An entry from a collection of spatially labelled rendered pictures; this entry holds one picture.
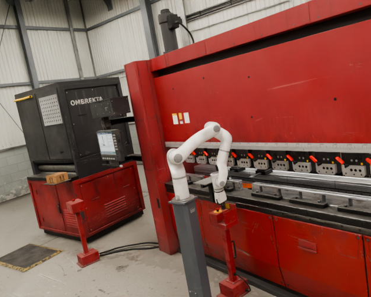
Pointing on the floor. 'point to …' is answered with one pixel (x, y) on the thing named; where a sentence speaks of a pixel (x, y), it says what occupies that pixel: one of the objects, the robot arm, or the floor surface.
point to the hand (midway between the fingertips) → (222, 207)
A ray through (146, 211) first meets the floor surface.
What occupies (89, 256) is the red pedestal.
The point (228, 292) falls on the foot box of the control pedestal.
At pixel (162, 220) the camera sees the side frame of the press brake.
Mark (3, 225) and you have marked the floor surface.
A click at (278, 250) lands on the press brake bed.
